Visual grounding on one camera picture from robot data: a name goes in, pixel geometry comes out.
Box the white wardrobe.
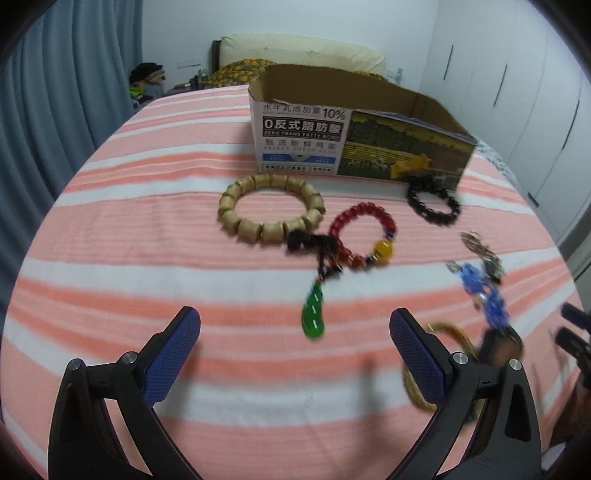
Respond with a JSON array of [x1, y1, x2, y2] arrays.
[[418, 0, 591, 278]]

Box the grey blue curtain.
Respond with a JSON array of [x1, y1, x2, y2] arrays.
[[0, 0, 148, 232]]

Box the red bead bracelet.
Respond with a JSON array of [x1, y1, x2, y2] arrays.
[[329, 202, 399, 271]]

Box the black bead bracelet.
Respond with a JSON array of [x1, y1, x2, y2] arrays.
[[406, 175, 461, 225]]

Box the cream pillow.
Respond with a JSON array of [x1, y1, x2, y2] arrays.
[[219, 33, 387, 77]]

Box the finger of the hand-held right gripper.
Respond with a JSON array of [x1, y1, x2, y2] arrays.
[[560, 302, 591, 334], [555, 328, 591, 371]]

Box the green pendant black cord necklace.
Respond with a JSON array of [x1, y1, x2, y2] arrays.
[[286, 232, 346, 341]]

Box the metal keyring charm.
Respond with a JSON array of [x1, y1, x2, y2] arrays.
[[460, 231, 504, 283]]

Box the grey patterned cloth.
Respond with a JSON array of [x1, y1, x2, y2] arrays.
[[478, 138, 518, 181]]

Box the orange patterned pillow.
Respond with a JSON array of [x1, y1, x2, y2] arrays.
[[203, 59, 278, 88]]

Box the dark plush toy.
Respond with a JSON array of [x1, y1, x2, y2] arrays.
[[128, 62, 168, 114]]

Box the pink white striped bed sheet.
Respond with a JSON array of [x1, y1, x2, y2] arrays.
[[0, 83, 583, 480]]

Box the printed cardboard box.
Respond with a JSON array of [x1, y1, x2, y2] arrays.
[[248, 65, 478, 191]]

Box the wooden bead bracelet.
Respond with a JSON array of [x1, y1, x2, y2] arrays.
[[218, 173, 325, 242]]

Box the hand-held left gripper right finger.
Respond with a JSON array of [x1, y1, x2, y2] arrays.
[[389, 308, 542, 480]]

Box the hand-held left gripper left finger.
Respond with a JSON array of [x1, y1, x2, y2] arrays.
[[47, 305, 202, 480]]

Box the blue beaded ornament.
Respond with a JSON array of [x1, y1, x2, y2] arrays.
[[445, 260, 511, 330]]

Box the golden rope bracelet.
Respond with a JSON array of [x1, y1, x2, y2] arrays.
[[401, 322, 481, 411]]

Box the dark brown charm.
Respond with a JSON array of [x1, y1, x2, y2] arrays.
[[478, 325, 525, 365]]

